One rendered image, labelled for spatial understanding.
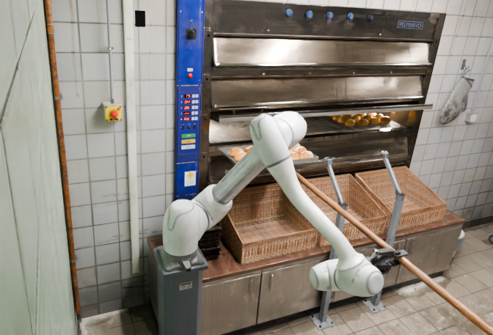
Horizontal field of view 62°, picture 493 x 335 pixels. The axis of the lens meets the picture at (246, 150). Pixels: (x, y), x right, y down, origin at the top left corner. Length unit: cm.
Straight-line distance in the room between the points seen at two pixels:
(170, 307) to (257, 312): 100
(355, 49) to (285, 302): 182
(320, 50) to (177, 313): 188
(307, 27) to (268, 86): 46
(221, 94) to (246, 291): 125
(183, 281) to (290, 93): 150
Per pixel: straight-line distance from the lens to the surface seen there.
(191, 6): 246
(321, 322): 320
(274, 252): 270
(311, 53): 288
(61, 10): 238
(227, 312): 277
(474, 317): 166
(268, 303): 288
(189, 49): 248
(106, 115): 242
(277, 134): 148
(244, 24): 263
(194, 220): 181
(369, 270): 144
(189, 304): 204
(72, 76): 243
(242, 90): 269
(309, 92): 293
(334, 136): 319
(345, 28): 302
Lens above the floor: 217
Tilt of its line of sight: 21 degrees down
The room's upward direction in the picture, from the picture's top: 5 degrees clockwise
